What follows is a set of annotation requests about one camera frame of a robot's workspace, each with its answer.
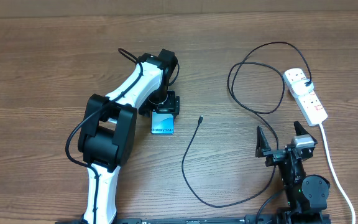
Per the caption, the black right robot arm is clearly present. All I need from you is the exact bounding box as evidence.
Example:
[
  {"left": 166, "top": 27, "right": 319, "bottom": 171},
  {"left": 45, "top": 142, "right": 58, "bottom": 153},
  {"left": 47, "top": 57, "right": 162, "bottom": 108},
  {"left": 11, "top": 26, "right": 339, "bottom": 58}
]
[{"left": 255, "top": 121, "right": 331, "bottom": 224}]

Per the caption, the Samsung Galaxy smartphone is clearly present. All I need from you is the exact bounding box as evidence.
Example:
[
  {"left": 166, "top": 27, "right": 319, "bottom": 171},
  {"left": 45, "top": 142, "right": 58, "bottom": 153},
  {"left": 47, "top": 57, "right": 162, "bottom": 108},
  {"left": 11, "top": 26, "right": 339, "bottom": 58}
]
[{"left": 151, "top": 111, "right": 174, "bottom": 135}]

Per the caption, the white power strip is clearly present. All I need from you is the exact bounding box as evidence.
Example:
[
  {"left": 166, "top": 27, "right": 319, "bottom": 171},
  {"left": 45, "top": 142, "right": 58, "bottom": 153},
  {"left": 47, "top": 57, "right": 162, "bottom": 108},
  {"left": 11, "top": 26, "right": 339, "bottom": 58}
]
[{"left": 283, "top": 68, "right": 328, "bottom": 126}]

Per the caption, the white power strip cord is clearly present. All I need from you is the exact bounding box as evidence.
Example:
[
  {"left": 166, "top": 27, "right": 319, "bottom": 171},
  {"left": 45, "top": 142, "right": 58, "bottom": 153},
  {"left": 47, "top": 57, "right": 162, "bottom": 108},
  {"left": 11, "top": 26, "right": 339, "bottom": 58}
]
[{"left": 318, "top": 123, "right": 357, "bottom": 224}]

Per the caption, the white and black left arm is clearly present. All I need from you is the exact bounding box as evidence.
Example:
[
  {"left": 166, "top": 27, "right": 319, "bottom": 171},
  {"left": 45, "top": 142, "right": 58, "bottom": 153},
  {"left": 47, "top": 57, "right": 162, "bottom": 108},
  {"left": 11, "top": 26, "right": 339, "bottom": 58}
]
[{"left": 65, "top": 49, "right": 180, "bottom": 223}]

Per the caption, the white USB charger plug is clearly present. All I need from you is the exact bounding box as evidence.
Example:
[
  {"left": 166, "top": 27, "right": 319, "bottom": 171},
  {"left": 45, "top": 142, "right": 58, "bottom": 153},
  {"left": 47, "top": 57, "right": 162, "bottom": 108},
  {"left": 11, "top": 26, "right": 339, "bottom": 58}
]
[{"left": 291, "top": 79, "right": 314, "bottom": 98}]

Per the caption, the black USB charging cable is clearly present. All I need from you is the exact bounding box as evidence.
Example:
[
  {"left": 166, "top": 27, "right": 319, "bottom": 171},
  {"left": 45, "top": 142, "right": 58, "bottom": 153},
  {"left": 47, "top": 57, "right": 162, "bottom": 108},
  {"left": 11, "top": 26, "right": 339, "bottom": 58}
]
[{"left": 181, "top": 41, "right": 313, "bottom": 209}]

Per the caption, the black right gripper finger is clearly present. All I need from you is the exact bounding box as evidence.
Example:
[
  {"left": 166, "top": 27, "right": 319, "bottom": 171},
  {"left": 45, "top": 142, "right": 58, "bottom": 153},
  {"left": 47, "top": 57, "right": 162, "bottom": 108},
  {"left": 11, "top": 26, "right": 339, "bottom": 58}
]
[
  {"left": 256, "top": 126, "right": 270, "bottom": 152},
  {"left": 293, "top": 121, "right": 315, "bottom": 140}
]

